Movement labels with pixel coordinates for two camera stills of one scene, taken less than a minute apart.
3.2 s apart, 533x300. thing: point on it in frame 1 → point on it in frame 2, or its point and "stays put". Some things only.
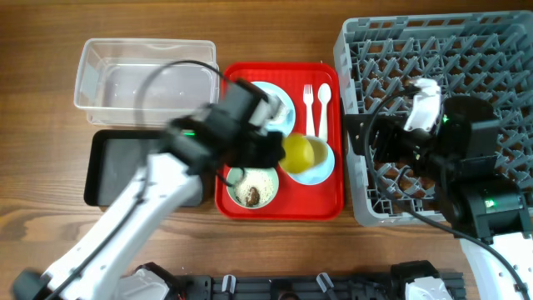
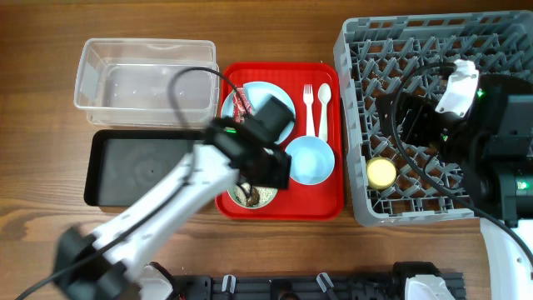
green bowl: x=252 y=187 stays put
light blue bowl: x=317 y=173 stays put
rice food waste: x=255 y=187 stays put
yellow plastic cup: x=302 y=152 → x=381 y=173
